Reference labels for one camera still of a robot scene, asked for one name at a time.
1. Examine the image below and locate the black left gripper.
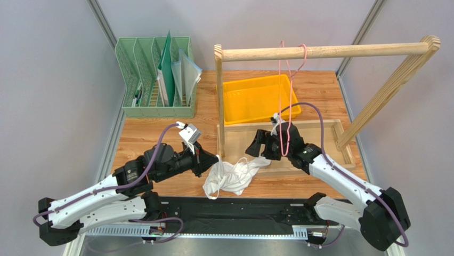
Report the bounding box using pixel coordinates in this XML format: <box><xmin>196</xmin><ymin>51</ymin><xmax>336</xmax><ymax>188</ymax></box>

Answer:
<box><xmin>155</xmin><ymin>141</ymin><xmax>221</xmax><ymax>182</ymax></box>

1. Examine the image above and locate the white tank top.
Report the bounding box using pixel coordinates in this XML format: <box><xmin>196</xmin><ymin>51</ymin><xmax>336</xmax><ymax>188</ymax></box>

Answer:
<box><xmin>202</xmin><ymin>155</ymin><xmax>271</xmax><ymax>200</ymax></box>

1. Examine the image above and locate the pink wire hanger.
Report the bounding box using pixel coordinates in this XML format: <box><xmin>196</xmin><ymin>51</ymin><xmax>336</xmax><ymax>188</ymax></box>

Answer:
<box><xmin>278</xmin><ymin>40</ymin><xmax>307</xmax><ymax>157</ymax></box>

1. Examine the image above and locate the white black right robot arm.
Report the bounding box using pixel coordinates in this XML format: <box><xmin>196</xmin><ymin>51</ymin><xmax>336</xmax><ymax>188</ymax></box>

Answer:
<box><xmin>245</xmin><ymin>123</ymin><xmax>411</xmax><ymax>251</ymax></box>

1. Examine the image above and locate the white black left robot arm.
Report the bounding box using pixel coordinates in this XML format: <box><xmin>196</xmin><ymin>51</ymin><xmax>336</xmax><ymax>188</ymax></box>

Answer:
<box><xmin>38</xmin><ymin>142</ymin><xmax>219</xmax><ymax>246</ymax></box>

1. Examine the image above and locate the yellow plastic tray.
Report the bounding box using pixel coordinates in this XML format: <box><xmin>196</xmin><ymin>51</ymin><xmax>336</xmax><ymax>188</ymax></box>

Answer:
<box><xmin>223</xmin><ymin>74</ymin><xmax>298</xmax><ymax>125</ymax></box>

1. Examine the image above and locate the translucent document pouch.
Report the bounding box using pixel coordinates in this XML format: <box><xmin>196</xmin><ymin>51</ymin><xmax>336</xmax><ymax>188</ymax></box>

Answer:
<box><xmin>171</xmin><ymin>48</ymin><xmax>202</xmax><ymax>105</ymax></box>

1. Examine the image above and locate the green file organizer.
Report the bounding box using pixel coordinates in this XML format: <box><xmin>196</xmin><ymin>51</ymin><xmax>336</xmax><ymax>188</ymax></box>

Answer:
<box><xmin>115</xmin><ymin>36</ymin><xmax>197</xmax><ymax>118</ymax></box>

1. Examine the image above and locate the green folder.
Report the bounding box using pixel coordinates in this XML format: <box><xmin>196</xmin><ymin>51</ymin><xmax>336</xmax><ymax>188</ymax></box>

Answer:
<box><xmin>158</xmin><ymin>31</ymin><xmax>175</xmax><ymax>107</ymax></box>

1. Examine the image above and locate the wooden clothes rack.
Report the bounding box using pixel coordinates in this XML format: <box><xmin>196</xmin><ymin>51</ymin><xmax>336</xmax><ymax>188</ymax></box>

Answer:
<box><xmin>214</xmin><ymin>36</ymin><xmax>441</xmax><ymax>178</ymax></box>

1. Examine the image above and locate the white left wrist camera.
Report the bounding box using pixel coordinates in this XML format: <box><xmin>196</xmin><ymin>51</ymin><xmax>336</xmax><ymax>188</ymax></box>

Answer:
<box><xmin>176</xmin><ymin>121</ymin><xmax>201</xmax><ymax>155</ymax></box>

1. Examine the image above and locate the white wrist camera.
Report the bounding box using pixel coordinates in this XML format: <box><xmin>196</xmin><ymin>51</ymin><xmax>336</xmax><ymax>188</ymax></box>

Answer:
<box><xmin>270</xmin><ymin>113</ymin><xmax>286</xmax><ymax>135</ymax></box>
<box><xmin>176</xmin><ymin>121</ymin><xmax>201</xmax><ymax>155</ymax></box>

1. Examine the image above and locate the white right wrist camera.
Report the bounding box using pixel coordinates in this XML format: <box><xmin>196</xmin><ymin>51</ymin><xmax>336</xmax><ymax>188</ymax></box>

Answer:
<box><xmin>270</xmin><ymin>113</ymin><xmax>286</xmax><ymax>135</ymax></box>

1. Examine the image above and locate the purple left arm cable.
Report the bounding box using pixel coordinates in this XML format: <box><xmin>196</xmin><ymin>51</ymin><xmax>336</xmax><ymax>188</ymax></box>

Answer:
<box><xmin>33</xmin><ymin>123</ymin><xmax>185</xmax><ymax>245</ymax></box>

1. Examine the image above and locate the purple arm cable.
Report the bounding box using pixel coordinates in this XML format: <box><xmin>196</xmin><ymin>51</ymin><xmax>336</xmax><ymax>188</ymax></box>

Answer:
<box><xmin>278</xmin><ymin>102</ymin><xmax>410</xmax><ymax>248</ymax></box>
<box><xmin>33</xmin><ymin>123</ymin><xmax>185</xmax><ymax>245</ymax></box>

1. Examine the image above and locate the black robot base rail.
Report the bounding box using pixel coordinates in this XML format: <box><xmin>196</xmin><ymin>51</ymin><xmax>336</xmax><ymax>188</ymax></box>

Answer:
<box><xmin>152</xmin><ymin>197</ymin><xmax>327</xmax><ymax>234</ymax></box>

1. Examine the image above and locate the white slotted cable duct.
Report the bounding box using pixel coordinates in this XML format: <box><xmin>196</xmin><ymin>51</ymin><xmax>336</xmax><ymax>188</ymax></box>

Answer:
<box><xmin>85</xmin><ymin>223</ymin><xmax>309</xmax><ymax>240</ymax></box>

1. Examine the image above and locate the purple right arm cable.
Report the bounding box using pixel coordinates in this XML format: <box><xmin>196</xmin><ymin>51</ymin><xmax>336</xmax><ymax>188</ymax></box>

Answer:
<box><xmin>278</xmin><ymin>102</ymin><xmax>410</xmax><ymax>248</ymax></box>

